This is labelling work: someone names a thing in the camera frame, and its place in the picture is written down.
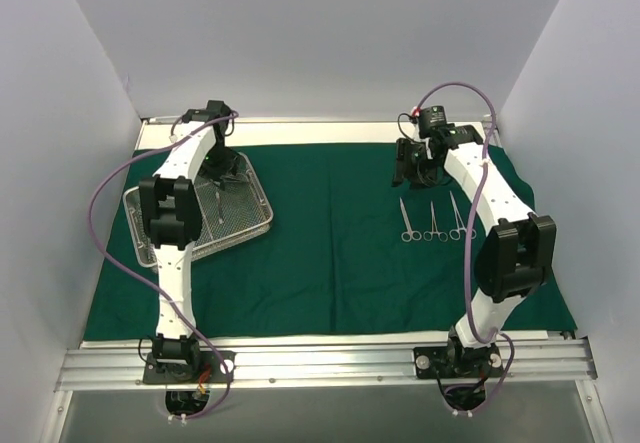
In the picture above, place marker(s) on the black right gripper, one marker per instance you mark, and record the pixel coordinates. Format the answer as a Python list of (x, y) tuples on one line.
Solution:
[(403, 153)]

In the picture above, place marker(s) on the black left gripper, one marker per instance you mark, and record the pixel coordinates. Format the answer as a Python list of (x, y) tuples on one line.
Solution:
[(222, 167)]

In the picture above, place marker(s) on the silver wire mesh tray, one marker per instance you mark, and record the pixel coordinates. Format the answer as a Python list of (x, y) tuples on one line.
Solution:
[(247, 215)]

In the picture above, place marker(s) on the steel scalpel handle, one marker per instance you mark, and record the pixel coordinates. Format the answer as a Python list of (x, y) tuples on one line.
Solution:
[(219, 210)]

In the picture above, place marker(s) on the steel forceps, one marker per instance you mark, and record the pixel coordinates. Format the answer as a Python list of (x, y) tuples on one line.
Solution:
[(434, 233)]

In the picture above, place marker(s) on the steel surgical scissors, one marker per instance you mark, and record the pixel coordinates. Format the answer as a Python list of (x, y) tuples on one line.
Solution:
[(409, 234)]

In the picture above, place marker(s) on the green surgical cloth kit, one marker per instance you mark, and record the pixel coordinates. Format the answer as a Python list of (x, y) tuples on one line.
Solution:
[(333, 261)]

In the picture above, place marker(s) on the steel tweezers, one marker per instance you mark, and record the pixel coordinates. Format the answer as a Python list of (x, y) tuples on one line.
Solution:
[(229, 178)]

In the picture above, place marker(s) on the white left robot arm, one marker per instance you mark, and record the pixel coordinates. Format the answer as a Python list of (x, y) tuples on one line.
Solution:
[(173, 222)]

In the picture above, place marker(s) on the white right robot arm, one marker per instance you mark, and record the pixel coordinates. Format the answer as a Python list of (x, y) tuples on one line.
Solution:
[(515, 259)]

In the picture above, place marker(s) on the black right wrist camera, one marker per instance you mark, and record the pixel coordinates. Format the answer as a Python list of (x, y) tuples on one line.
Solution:
[(430, 119)]

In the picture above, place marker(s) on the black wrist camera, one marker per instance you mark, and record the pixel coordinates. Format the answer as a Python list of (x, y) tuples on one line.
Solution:
[(218, 109), (430, 119)]

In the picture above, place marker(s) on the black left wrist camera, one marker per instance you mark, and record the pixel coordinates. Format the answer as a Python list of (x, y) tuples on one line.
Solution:
[(218, 109)]

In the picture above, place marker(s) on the back aluminium frame rail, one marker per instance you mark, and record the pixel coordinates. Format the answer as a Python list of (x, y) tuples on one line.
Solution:
[(170, 119)]

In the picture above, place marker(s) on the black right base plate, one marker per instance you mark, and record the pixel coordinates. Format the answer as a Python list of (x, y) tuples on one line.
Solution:
[(451, 362)]

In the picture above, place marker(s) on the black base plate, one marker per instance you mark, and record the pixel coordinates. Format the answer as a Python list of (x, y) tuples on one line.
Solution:
[(451, 362), (208, 368)]

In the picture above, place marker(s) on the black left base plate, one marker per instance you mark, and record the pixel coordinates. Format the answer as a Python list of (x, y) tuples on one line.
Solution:
[(208, 368)]

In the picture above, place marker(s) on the front aluminium frame rail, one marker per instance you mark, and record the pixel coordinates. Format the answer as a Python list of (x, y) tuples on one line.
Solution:
[(307, 362)]

